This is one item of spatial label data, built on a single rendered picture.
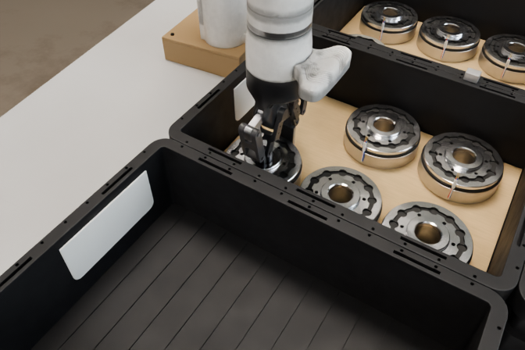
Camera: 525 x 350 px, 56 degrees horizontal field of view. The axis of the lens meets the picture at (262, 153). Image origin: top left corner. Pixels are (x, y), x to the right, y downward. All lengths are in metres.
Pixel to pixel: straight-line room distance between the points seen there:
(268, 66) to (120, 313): 0.31
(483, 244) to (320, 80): 0.29
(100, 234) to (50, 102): 0.55
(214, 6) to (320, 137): 0.39
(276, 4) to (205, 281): 0.31
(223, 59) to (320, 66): 0.51
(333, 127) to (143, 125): 0.39
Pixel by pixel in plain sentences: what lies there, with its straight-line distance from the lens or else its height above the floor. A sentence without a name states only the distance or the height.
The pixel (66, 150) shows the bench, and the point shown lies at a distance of 0.96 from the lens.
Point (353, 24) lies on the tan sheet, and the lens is 0.99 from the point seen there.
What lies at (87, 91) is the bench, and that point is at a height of 0.70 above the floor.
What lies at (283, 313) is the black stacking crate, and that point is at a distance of 0.56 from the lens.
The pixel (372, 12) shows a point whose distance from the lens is 0.97.
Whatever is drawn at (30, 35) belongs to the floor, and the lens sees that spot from 2.77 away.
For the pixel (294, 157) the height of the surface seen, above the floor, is 0.86.
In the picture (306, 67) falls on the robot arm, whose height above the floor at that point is 1.02.
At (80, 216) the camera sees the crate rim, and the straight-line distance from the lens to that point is 0.53.
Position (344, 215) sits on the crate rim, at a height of 0.93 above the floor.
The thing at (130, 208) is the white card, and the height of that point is 0.89.
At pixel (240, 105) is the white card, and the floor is 0.88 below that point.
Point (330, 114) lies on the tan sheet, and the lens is 0.77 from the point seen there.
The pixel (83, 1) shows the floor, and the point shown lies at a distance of 2.98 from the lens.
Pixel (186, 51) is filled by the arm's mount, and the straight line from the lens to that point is 1.08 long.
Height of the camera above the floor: 1.33
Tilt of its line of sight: 45 degrees down
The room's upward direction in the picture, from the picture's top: straight up
